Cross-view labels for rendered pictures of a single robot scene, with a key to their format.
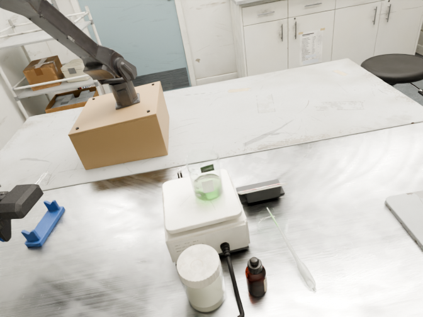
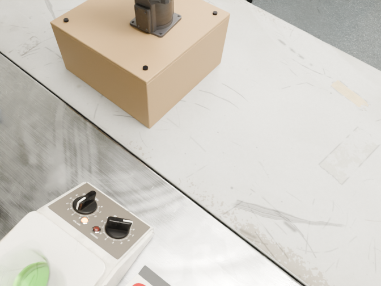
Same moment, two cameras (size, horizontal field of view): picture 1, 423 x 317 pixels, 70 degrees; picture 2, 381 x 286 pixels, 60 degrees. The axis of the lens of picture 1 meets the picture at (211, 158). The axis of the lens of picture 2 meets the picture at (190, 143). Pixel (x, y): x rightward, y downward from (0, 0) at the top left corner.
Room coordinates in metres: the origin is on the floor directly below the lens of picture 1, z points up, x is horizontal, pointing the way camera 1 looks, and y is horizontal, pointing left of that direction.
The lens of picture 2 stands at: (0.42, -0.12, 1.38)
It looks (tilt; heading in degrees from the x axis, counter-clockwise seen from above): 58 degrees down; 32
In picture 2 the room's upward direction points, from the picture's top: 7 degrees clockwise
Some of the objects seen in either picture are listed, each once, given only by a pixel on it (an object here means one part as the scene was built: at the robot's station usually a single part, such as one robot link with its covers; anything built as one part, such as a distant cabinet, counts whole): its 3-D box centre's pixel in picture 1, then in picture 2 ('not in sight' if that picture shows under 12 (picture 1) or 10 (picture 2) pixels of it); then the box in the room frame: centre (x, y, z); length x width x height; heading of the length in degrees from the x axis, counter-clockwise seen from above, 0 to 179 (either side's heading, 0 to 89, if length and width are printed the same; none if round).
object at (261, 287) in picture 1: (255, 273); not in sight; (0.25, -0.03, 0.93); 0.03 x 0.03 x 0.07
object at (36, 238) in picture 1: (43, 221); not in sight; (0.47, 0.36, 0.92); 0.10 x 0.03 x 0.04; 169
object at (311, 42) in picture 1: (311, 47); not in sight; (2.73, -1.08, 0.40); 0.24 x 0.01 x 0.30; 90
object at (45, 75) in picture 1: (64, 78); not in sight; (2.53, 1.07, 0.59); 0.65 x 0.48 x 0.93; 90
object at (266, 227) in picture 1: (272, 223); not in sight; (0.36, -0.08, 0.91); 0.06 x 0.06 x 0.02
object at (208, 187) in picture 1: (204, 175); (33, 280); (0.38, 0.02, 1.02); 0.06 x 0.05 x 0.08; 31
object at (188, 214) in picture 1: (199, 198); (31, 281); (0.38, 0.03, 0.98); 0.12 x 0.12 x 0.01; 4
